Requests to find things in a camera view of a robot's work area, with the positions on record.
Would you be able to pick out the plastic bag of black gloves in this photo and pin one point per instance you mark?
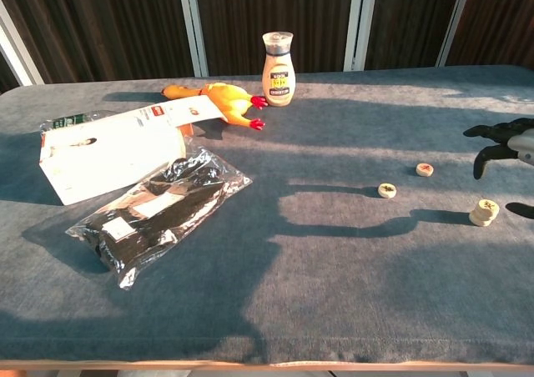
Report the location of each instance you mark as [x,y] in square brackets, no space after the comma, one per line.
[158,214]

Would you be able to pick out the white carton box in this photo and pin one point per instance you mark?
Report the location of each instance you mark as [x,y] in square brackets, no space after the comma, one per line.
[108,156]

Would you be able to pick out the yellow rubber chicken toy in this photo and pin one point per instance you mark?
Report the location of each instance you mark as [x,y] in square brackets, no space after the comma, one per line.
[229,102]

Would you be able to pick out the beige sauce bottle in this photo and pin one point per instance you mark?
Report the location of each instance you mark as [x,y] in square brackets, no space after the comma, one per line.
[278,81]

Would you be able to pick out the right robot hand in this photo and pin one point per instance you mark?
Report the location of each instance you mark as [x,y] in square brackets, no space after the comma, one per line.
[521,143]

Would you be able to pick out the dark ribbed partition panel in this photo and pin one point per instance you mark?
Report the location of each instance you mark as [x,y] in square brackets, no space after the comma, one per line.
[271,6]
[108,22]
[500,18]
[411,18]

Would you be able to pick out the white partition post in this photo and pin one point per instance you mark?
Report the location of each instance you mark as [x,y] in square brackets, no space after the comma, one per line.
[18,56]
[194,31]
[454,22]
[359,26]

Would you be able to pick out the green label water bottle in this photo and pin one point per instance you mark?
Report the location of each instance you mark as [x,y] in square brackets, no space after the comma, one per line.
[71,121]

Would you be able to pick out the blue grey table cloth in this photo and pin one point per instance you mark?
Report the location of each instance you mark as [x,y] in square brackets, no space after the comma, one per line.
[334,289]

